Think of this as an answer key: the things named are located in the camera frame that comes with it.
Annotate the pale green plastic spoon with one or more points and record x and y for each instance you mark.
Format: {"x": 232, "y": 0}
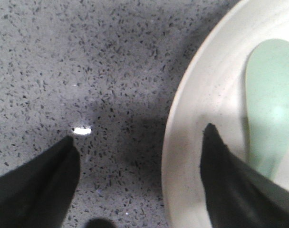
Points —
{"x": 267, "y": 101}

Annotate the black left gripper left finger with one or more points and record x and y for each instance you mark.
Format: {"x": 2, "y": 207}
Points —
{"x": 39, "y": 193}

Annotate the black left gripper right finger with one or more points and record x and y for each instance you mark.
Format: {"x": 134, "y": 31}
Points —
{"x": 236, "y": 195}

